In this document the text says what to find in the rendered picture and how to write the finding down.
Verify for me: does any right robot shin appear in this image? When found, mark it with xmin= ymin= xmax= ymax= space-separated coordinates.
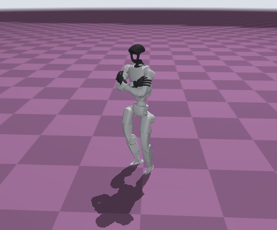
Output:
xmin=126 ymin=141 xmax=141 ymax=162

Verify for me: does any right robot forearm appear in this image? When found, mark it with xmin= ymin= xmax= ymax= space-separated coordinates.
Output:
xmin=115 ymin=82 xmax=134 ymax=91

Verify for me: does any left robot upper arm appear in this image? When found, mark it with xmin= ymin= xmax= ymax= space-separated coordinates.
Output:
xmin=138 ymin=68 xmax=155 ymax=98

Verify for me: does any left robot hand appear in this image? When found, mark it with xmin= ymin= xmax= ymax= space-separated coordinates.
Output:
xmin=116 ymin=71 xmax=127 ymax=84

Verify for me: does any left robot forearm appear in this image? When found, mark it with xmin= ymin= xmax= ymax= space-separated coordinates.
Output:
xmin=121 ymin=81 xmax=143 ymax=96

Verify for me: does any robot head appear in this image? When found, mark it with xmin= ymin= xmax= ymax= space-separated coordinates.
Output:
xmin=128 ymin=44 xmax=145 ymax=68

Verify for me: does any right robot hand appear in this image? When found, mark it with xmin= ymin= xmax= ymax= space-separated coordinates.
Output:
xmin=133 ymin=76 xmax=152 ymax=88

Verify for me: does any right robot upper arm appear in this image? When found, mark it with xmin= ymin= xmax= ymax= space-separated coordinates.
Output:
xmin=116 ymin=64 xmax=131 ymax=91

